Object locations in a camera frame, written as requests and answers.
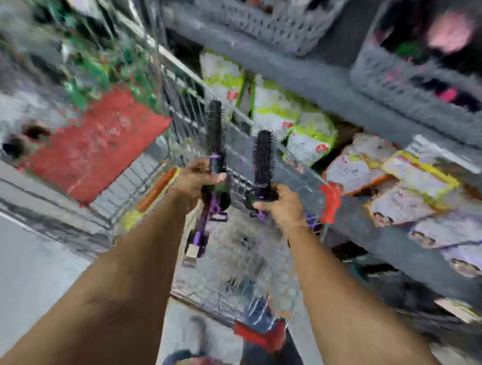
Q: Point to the person's left hand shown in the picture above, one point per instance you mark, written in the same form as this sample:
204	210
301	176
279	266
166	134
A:
190	183

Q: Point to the person's right hand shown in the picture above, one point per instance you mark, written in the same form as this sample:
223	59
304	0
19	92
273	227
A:
286	209

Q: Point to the person's left forearm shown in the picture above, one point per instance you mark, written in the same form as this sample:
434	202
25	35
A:
112	294

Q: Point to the person's right forearm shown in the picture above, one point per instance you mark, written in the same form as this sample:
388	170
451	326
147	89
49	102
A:
359	318

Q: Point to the red plastic cart seat flap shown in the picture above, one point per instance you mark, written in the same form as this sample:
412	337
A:
100	147

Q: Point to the green and white packet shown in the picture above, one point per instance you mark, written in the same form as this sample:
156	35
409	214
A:
274	109
244	103
311	137
221	75

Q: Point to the orange and white packet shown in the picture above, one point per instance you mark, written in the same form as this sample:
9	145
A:
402	206
356	167

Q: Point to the yellow and white packet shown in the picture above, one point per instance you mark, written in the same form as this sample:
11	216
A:
420	179

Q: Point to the display of green products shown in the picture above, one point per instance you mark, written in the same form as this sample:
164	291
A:
93	69

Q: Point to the purple and white packet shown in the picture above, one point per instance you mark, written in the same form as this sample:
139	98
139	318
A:
454	232
472	261

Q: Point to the pale packet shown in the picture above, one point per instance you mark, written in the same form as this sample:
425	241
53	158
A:
459	309

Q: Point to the pink round item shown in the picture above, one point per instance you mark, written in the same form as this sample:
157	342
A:
450	30

